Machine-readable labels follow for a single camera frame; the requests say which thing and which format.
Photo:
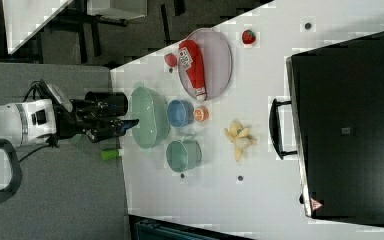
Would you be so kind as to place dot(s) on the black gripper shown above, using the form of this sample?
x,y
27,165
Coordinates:
x,y
85,118

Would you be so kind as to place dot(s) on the peeled yellow toy banana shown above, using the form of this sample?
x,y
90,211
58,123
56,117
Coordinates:
x,y
240,137

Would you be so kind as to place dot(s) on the green mug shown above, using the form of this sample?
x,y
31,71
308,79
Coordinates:
x,y
182,156

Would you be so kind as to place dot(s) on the green perforated colander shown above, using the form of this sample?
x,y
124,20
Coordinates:
x,y
150,108

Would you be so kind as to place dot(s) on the blue bowl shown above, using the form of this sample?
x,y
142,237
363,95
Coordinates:
x,y
180,113

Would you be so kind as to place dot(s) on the small red fruit toy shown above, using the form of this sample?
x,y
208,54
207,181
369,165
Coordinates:
x,y
171,60

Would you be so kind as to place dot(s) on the orange slice toy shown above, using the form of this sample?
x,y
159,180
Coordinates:
x,y
201,114

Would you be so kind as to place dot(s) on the red plush ketchup bottle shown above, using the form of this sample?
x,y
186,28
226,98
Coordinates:
x,y
191,60

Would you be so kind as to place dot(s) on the white side table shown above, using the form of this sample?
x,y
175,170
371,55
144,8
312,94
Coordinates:
x,y
24,18

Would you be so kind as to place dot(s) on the red strawberry toy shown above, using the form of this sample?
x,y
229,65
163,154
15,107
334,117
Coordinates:
x,y
248,37

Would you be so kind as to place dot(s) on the black toaster oven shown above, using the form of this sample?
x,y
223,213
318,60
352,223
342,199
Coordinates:
x,y
337,102

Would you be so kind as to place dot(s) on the lime green handle object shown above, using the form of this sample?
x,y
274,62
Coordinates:
x,y
109,154

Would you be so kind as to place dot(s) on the blue metal frame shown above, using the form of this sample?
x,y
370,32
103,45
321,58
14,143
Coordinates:
x,y
151,230

